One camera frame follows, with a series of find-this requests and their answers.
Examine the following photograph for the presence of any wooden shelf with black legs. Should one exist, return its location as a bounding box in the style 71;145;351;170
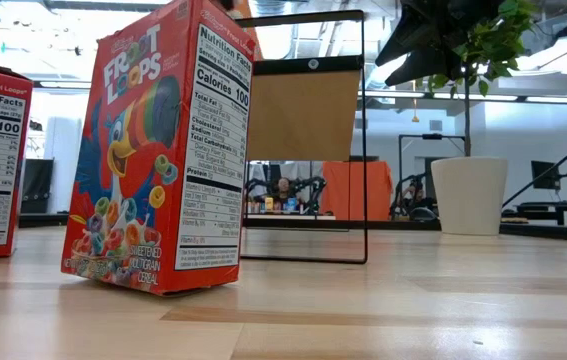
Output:
236;9;369;265

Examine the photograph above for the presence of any black monitor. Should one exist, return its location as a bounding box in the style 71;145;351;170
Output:
530;160;562;191

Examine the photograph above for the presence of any long ceiling light strip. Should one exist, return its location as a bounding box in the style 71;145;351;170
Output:
357;88;567;106

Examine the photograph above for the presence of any black metal gantry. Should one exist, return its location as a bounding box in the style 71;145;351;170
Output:
396;132;467;221

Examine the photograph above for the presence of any green leafy plant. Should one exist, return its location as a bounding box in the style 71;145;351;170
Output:
422;0;539;159

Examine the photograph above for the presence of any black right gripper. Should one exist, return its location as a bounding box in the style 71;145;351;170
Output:
374;0;507;87

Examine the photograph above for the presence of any seated person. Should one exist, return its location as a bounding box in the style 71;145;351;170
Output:
268;175;298;211

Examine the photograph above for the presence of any black desk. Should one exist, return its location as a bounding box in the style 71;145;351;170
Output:
501;199;567;226

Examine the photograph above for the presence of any black diagonal strut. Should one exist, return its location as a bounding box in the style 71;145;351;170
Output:
501;128;567;207

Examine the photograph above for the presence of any white plant pot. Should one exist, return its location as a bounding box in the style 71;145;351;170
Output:
430;156;509;236

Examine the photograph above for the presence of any orange cloth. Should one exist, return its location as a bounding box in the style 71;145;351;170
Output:
320;160;394;222

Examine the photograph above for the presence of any orange cereal box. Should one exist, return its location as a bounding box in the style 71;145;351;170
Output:
235;0;265;62

